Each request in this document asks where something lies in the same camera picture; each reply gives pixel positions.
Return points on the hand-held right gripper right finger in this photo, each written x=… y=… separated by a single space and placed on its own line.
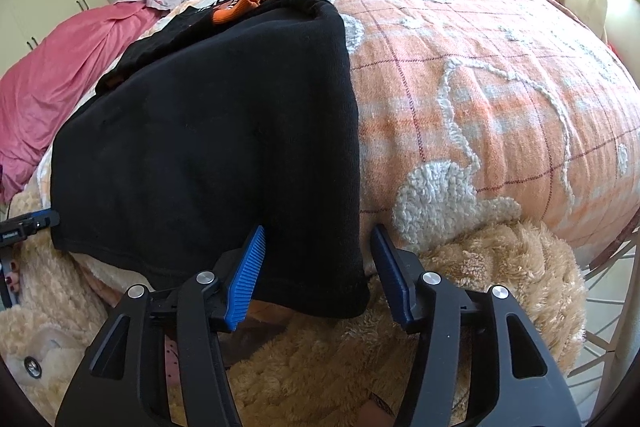
x=392 y=277

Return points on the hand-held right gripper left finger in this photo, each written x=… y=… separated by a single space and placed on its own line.
x=247 y=272

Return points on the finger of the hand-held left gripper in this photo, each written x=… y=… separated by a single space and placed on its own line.
x=37 y=221

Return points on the black sweater with orange cuffs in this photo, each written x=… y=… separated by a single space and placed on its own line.
x=200 y=147

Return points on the person's left hand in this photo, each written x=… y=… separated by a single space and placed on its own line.
x=13 y=279

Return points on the beige plush fleece cloth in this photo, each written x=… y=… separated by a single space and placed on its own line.
x=325 y=367

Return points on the pink dotted cloth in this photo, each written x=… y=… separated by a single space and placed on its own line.
x=172 y=359

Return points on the pink duvet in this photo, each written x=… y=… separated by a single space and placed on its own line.
x=60 y=72

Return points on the orange checked blanket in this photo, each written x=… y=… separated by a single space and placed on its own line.
x=475 y=82

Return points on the white metal rack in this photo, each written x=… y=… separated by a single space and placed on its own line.
x=612 y=317

